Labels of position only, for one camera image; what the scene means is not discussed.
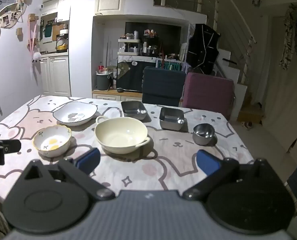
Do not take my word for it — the white plate with dark rim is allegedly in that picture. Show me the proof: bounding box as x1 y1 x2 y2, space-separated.
53 102 98 127

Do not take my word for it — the dark blue chair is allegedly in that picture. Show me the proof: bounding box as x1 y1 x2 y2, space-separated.
141 66 186 107

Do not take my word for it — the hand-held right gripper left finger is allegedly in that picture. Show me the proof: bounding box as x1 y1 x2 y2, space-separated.
13 148 115 201

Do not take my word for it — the square steel container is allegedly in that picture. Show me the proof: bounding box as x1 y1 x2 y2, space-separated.
121 101 148 121
160 107 185 131

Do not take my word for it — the cream bowl with handles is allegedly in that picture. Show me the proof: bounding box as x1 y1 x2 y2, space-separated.
94 116 150 155

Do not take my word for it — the black jacket with white trim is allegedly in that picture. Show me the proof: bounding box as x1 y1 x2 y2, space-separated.
186 24 220 75

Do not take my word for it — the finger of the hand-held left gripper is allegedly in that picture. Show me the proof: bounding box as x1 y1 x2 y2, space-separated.
0 139 22 165

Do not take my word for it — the white kitchen cabinet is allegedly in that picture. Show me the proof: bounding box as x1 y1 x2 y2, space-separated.
40 51 71 97

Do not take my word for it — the maroon chair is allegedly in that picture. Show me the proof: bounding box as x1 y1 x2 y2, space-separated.
182 72 236 120

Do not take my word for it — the bear print tablecloth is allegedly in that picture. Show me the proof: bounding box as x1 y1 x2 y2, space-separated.
0 94 254 203

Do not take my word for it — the teal sign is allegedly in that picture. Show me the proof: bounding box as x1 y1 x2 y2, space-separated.
157 59 183 71

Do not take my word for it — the wooden-top drawer bench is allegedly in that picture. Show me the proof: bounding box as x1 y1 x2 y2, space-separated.
92 89 143 102

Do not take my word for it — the white shelf organiser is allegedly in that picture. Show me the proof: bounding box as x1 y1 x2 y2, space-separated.
117 38 141 56

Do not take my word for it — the yellow-rimmed lemon print bowl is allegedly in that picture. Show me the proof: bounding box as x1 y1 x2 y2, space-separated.
33 125 72 158

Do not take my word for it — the floral hanging garment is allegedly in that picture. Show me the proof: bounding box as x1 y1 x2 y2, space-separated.
279 6 297 71

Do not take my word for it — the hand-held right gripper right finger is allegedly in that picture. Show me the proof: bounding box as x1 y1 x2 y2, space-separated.
182 149 286 201

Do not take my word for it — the small round steel bowl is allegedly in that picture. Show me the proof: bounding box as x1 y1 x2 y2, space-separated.
193 123 216 146

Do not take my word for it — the cardboard box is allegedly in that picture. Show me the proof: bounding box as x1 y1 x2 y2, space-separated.
239 105 264 125

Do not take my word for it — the grey bin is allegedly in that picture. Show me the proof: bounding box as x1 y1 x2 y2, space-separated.
96 72 111 91

